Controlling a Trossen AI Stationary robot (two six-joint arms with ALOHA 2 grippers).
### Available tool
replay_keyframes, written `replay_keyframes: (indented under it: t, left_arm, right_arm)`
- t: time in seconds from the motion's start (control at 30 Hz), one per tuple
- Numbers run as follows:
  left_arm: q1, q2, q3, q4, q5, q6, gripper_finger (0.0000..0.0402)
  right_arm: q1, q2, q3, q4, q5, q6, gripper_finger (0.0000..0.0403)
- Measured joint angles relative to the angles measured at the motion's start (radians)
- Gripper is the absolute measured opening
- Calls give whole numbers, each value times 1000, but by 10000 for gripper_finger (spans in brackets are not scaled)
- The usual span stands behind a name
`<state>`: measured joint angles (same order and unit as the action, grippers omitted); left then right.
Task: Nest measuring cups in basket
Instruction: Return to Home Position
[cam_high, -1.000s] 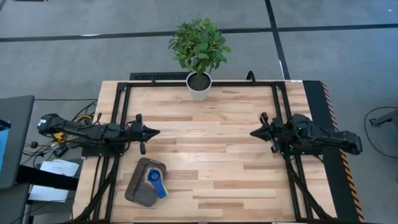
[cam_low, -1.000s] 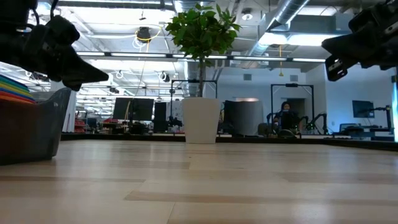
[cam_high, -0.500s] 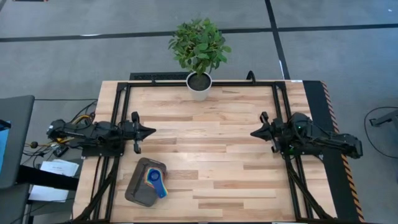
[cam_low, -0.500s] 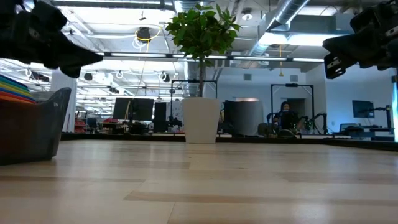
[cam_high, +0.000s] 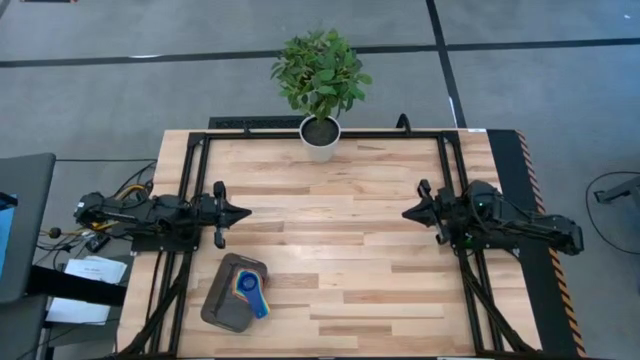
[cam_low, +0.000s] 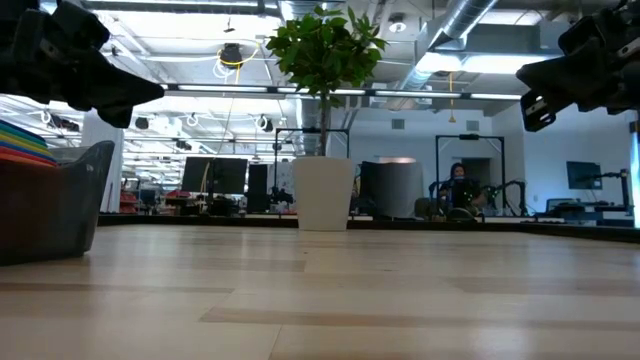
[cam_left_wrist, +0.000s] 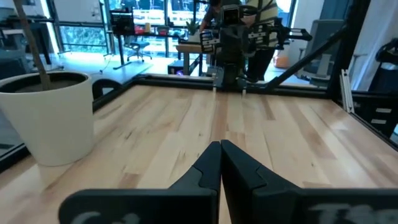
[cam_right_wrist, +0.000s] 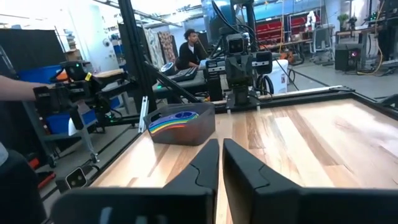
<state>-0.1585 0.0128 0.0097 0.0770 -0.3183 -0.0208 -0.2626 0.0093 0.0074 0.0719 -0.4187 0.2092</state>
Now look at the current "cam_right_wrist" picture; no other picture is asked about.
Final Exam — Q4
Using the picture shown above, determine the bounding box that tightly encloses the grey plastic basket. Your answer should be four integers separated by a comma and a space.
143, 102, 216, 147

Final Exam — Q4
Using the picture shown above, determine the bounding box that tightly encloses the person's forearm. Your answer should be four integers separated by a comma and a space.
0, 74, 47, 102

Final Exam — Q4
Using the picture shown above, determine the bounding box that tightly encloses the white bucket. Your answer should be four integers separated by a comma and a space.
266, 58, 290, 95

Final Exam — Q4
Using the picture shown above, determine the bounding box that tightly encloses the black keyboard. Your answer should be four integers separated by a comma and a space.
170, 66, 199, 83

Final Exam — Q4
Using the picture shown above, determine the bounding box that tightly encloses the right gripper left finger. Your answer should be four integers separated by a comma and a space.
51, 139, 220, 224

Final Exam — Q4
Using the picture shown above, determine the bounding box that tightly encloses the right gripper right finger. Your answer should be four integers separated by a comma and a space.
223, 139, 398, 224

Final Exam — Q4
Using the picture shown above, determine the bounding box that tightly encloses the lime green measuring cup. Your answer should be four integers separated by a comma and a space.
149, 113, 200, 130

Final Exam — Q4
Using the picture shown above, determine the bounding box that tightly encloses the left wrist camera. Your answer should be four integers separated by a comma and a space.
225, 32, 249, 57

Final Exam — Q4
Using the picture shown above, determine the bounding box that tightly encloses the person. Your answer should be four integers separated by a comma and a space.
175, 28, 210, 71
0, 141, 47, 224

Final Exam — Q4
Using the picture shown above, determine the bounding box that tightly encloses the silver aluminium bracket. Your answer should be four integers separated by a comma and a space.
138, 95, 149, 134

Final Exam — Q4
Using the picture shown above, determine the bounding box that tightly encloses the dark purple measuring cup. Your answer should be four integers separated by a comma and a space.
149, 111, 200, 128

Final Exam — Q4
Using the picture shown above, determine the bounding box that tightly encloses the blue storage bin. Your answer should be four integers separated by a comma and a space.
17, 64, 63, 84
46, 108, 97, 134

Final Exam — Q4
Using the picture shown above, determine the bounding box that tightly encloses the yellow measuring cup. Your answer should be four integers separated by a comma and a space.
149, 114, 200, 132

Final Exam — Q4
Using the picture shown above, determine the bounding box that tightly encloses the black aluminium table frame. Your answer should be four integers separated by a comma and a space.
214, 85, 398, 121

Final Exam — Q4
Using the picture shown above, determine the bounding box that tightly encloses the black computer tower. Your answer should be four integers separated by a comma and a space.
334, 43, 363, 72

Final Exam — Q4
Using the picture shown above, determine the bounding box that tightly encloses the black partition panel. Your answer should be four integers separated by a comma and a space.
0, 29, 68, 72

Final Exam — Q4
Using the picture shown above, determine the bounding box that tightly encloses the black upright frame post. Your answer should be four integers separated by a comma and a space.
117, 0, 201, 114

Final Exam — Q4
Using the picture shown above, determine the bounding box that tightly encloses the red storage rack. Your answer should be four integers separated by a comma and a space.
254, 17, 308, 44

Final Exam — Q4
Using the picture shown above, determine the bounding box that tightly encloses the small table-level camera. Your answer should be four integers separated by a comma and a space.
63, 166, 90, 194

